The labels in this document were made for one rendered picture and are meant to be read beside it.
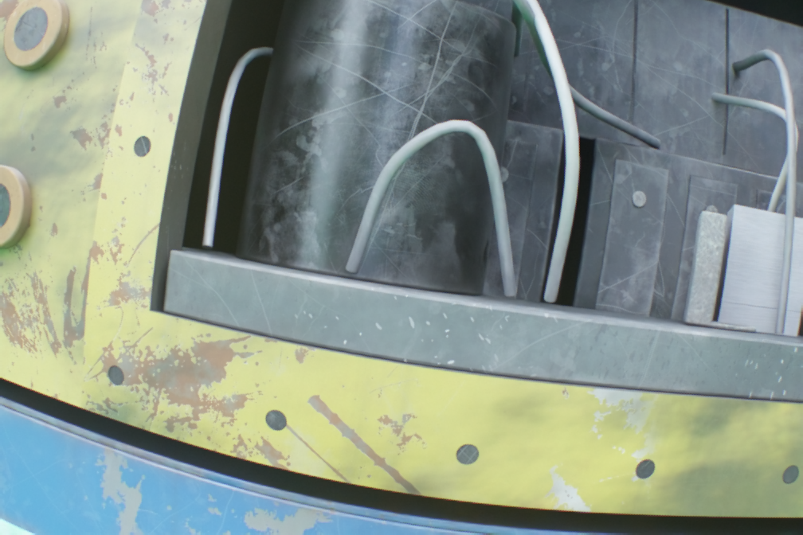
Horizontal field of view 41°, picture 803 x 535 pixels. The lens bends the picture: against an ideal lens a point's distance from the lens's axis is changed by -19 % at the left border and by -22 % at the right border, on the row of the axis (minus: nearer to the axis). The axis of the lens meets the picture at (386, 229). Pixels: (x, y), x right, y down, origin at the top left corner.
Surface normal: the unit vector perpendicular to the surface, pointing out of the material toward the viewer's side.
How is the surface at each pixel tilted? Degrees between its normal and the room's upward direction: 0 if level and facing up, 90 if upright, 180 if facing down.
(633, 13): 90
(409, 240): 90
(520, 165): 90
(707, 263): 90
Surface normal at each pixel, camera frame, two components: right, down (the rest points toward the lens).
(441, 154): 0.47, 0.06
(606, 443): -0.22, -0.05
